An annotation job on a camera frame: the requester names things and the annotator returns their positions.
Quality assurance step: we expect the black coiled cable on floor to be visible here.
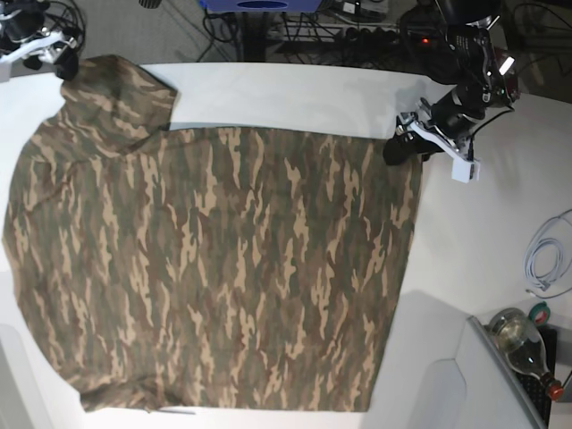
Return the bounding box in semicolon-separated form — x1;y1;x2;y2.
39;0;88;50

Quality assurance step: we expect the grey equipment box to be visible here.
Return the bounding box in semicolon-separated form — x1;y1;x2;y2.
455;317;546;429

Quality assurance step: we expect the black mesh tray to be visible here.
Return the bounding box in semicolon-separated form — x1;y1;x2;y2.
513;327;560;425

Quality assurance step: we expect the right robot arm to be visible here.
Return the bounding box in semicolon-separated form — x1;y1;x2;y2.
1;1;86;82

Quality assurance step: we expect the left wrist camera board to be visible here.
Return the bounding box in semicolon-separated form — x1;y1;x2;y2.
451;161;480;183

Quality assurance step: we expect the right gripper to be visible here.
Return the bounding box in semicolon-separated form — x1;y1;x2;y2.
2;15;79;80

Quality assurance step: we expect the white coiled cable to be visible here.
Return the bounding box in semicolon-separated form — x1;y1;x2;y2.
523;211;572;299

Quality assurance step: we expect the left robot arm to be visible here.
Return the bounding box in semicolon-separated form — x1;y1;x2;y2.
383;1;519;165

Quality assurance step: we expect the green tape roll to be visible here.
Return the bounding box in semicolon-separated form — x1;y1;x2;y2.
528;301;551;326

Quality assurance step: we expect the camouflage t-shirt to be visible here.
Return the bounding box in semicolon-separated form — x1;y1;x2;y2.
3;55;423;412

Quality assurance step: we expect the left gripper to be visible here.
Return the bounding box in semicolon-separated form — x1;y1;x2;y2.
383;87;486;166

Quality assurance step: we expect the clear glass bottle red cap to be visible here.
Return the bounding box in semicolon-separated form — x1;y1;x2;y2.
487;307;564;401

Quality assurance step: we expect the black power strip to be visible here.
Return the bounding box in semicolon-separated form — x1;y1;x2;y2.
341;27;439;50

